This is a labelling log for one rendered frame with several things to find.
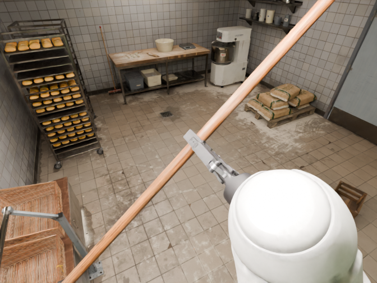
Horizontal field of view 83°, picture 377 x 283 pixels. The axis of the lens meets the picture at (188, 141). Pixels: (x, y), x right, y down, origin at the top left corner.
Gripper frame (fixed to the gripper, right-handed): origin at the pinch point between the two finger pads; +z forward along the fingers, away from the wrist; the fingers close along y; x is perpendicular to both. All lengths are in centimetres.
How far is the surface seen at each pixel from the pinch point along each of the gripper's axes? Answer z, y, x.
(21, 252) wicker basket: 86, 32, -156
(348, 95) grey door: 139, 362, 212
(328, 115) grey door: 156, 401, 179
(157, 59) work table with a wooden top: 407, 171, 37
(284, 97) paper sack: 197, 305, 137
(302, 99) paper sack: 189, 343, 162
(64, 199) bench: 135, 58, -141
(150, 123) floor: 309, 196, -68
